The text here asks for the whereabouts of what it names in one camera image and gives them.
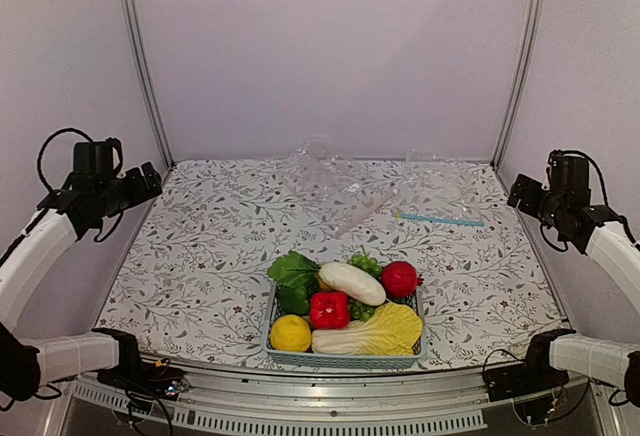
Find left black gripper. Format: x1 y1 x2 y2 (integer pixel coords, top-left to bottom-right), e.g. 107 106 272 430
97 161 162 217

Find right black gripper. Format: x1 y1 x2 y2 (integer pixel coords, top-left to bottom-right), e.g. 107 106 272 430
509 174 568 228

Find blue zipper clear bag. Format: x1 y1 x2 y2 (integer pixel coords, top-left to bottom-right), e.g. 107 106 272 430
392 149 484 228

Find white radish with leaves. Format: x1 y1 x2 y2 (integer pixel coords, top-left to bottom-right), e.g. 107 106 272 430
267 251 387 306

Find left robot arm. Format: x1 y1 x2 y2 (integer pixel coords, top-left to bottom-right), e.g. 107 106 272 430
1 162 162 401

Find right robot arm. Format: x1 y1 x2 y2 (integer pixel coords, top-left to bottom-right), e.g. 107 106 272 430
508 174 639 406

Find pink zipper clear bag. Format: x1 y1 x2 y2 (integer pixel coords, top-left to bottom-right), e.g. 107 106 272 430
276 138 398 238

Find green grapes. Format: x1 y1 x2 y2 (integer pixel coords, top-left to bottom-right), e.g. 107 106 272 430
348 246 383 279

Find green bell pepper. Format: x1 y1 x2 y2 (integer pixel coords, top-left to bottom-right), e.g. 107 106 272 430
276 286 311 316

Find napa cabbage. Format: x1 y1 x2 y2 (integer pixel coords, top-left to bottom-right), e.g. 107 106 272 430
311 303 423 356

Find yellow lemon back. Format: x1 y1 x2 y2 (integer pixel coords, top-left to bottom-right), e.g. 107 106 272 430
316 275 333 292

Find yellow lemon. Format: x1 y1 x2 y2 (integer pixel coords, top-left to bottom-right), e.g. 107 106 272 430
316 275 333 292
269 315 312 353

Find yellow lemon front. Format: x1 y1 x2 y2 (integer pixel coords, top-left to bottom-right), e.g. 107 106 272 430
269 315 312 353

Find light blue plastic basket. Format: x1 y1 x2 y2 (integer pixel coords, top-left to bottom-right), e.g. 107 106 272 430
261 284 427 370

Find red bell pepper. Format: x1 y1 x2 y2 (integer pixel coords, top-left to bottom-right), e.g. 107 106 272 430
309 292 351 330

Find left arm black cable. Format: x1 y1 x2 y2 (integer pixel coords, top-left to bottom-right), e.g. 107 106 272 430
35 127 96 192

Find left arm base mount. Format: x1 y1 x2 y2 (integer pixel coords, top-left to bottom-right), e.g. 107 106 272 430
97 358 190 401

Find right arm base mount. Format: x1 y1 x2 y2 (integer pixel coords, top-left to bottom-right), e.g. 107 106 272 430
482 362 570 426

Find left aluminium frame post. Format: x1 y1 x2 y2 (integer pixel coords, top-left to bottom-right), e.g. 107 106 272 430
120 0 175 168

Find aluminium frame post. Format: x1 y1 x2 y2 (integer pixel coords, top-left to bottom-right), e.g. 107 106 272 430
120 0 175 168
491 0 544 170

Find front aluminium rail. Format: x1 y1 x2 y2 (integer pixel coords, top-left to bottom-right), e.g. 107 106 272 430
52 362 615 435

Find right aluminium frame post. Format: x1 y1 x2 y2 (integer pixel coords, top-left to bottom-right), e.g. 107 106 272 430
491 0 544 170

